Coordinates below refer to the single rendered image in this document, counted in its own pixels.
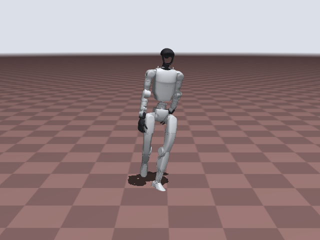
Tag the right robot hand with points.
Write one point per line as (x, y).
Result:
(141, 123)

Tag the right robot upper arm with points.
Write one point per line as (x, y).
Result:
(148, 81)

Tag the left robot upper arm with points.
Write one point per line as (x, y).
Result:
(179, 80)

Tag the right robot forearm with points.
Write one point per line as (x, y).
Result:
(143, 106)

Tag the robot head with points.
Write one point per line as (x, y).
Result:
(166, 52)

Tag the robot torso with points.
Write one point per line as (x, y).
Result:
(163, 88)

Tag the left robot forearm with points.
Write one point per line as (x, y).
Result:
(173, 104)

